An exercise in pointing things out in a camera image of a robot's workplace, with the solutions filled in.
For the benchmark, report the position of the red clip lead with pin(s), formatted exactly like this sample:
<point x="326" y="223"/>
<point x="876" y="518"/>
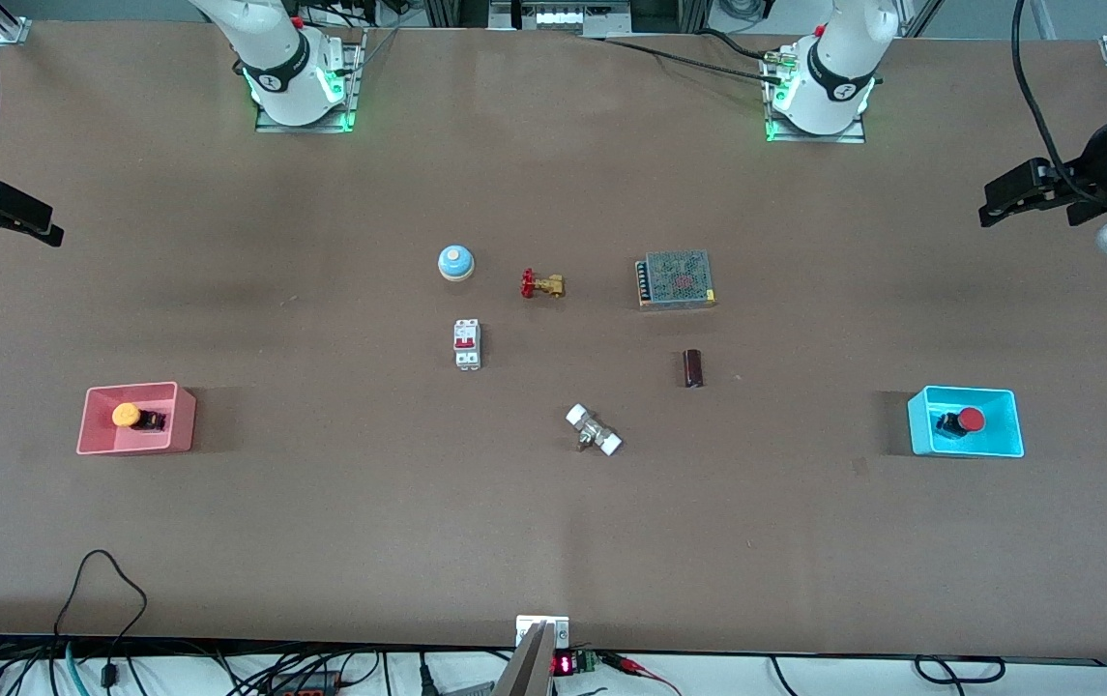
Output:
<point x="626" y="663"/>

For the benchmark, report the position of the red push button black base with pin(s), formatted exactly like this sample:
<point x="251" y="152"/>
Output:
<point x="971" y="420"/>

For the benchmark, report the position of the brown cylindrical capacitor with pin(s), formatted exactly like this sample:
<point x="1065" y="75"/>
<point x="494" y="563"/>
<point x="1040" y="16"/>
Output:
<point x="693" y="368"/>

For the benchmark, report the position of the grey metal bar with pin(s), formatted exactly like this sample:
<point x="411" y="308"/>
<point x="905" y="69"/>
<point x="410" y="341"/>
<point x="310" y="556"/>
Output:
<point x="526" y="672"/>

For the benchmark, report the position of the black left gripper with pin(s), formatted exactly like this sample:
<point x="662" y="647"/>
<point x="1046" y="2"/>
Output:
<point x="1091" y="178"/>

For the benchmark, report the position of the yellow push button black base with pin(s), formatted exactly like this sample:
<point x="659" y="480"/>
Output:
<point x="126" y="416"/>

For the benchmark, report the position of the metal mesh power supply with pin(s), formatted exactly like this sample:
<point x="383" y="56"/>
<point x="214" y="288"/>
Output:
<point x="677" y="278"/>

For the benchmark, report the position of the pink plastic box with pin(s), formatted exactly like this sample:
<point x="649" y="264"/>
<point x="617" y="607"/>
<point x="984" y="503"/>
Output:
<point x="99" y="440"/>

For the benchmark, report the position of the voltmeter module red digits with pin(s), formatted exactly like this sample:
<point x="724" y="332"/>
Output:
<point x="565" y="664"/>

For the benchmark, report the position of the white circuit breaker red switch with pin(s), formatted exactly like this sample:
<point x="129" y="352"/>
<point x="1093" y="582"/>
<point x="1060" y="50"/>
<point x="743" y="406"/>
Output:
<point x="467" y="343"/>

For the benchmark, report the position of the blue call bell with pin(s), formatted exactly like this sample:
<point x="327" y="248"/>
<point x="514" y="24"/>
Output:
<point x="455" y="262"/>

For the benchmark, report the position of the cyan plastic box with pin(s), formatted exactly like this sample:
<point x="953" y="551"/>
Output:
<point x="998" y="440"/>

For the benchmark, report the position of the metal fitting white caps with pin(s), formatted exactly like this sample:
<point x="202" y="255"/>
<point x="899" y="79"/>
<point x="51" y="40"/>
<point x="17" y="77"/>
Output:
<point x="594" y="430"/>

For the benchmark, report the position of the white mounting bracket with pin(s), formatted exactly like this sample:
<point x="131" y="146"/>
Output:
<point x="558" y="628"/>

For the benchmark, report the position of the grey rack device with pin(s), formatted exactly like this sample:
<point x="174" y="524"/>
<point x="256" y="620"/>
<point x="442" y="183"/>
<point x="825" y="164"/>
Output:
<point x="558" y="17"/>

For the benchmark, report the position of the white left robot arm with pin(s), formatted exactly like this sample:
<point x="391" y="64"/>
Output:
<point x="833" y="68"/>

